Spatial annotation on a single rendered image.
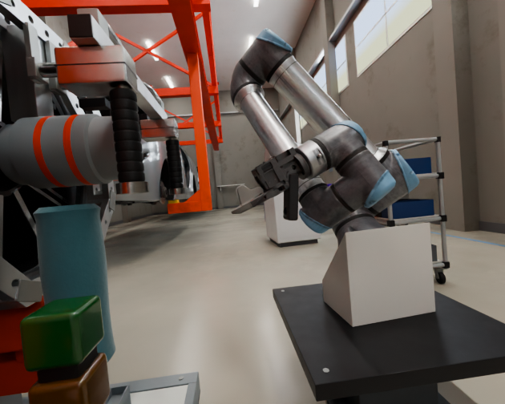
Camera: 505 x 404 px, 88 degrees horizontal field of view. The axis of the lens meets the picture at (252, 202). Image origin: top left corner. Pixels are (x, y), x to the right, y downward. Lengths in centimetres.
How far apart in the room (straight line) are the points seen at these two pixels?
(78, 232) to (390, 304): 86
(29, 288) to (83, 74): 35
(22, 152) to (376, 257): 90
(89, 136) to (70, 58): 16
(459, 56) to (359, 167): 397
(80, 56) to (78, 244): 26
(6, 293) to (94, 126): 30
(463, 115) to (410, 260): 354
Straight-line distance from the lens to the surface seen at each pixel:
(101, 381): 29
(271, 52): 98
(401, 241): 96
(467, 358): 88
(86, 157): 57
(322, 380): 73
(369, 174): 66
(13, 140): 63
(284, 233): 342
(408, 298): 102
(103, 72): 44
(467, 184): 434
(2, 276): 55
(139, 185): 40
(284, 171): 65
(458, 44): 462
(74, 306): 25
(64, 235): 48
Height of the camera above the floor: 73
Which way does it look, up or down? 2 degrees down
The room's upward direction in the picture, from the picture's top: 5 degrees counter-clockwise
